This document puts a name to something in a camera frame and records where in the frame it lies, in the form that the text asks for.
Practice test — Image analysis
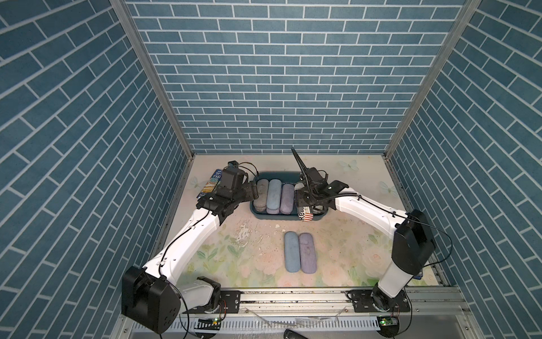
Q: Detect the newspaper flag print glasses case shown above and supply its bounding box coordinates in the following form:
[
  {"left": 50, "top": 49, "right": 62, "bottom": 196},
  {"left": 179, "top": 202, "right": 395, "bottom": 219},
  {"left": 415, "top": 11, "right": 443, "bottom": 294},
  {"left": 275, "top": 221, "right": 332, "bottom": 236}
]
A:
[{"left": 297, "top": 206, "right": 314, "bottom": 221}]

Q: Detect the dark grey glasses case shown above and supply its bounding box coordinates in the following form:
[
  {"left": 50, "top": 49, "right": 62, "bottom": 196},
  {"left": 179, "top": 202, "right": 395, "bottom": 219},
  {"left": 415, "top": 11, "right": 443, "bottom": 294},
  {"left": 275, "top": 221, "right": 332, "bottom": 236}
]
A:
[{"left": 253, "top": 179, "right": 269, "bottom": 213}]

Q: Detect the light blue glasses case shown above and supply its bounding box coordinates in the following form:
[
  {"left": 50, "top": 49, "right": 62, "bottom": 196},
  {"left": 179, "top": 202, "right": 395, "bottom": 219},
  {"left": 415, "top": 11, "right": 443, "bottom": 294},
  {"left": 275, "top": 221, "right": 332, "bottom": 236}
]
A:
[
  {"left": 284, "top": 232, "right": 301, "bottom": 273},
  {"left": 266, "top": 179, "right": 282, "bottom": 215}
]

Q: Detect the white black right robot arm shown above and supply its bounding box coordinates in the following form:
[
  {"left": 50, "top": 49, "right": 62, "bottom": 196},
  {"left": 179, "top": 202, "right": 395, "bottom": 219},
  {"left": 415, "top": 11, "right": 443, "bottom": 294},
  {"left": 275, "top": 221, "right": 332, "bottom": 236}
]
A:
[{"left": 295, "top": 164, "right": 437, "bottom": 312}]

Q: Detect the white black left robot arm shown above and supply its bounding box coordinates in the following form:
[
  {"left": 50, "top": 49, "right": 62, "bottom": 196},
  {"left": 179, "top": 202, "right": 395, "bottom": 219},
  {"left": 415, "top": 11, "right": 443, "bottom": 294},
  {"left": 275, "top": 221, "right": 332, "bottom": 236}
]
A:
[{"left": 121, "top": 161, "right": 258, "bottom": 334}]

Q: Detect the teal plastic storage box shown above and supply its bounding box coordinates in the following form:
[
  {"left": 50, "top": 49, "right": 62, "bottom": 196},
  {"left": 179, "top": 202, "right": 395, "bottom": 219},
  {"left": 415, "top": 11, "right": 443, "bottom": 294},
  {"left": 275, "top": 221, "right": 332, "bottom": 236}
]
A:
[{"left": 250, "top": 171, "right": 327, "bottom": 221}]

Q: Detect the blue paperback book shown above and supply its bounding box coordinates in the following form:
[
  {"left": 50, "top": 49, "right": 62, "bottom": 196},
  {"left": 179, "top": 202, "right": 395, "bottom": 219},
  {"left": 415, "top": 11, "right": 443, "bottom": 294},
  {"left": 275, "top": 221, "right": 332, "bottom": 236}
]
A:
[{"left": 196, "top": 169, "right": 222, "bottom": 199}]

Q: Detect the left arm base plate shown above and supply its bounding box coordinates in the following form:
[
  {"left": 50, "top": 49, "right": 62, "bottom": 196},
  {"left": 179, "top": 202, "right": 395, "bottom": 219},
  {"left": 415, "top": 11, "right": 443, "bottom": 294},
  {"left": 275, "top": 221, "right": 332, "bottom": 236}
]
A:
[{"left": 188, "top": 290, "right": 241, "bottom": 315}]

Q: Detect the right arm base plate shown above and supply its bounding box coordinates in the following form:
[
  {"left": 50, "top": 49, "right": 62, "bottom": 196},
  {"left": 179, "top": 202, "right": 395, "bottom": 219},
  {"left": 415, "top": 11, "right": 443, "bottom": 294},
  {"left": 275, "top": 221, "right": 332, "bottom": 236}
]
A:
[{"left": 345, "top": 286, "right": 411, "bottom": 313}]

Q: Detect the aluminium mounting rail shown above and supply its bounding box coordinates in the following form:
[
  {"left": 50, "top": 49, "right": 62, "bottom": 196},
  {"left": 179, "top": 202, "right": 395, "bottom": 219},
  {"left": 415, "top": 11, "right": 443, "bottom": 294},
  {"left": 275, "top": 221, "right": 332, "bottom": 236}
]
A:
[{"left": 122, "top": 287, "right": 467, "bottom": 319}]

